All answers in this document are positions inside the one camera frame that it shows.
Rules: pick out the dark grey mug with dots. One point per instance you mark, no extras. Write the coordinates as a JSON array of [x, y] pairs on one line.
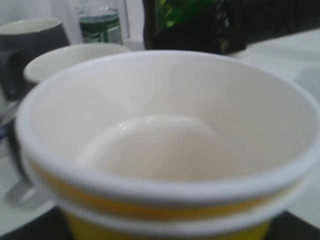
[[21, 42], [52, 62]]

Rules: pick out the dark grey mug near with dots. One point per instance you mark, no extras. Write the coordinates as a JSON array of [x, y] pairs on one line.
[[52, 62]]

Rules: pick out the clear bottle green label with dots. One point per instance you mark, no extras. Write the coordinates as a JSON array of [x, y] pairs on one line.
[[99, 21]]

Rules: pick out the green plastic bottle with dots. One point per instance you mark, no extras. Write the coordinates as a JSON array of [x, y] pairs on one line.
[[172, 12]]

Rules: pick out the dark grey mug far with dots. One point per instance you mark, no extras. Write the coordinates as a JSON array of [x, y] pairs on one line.
[[21, 42]]

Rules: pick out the yellow paper cup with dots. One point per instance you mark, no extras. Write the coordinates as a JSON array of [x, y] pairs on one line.
[[169, 145]]

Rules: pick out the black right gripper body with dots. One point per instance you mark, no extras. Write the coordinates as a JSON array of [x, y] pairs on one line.
[[229, 26]]

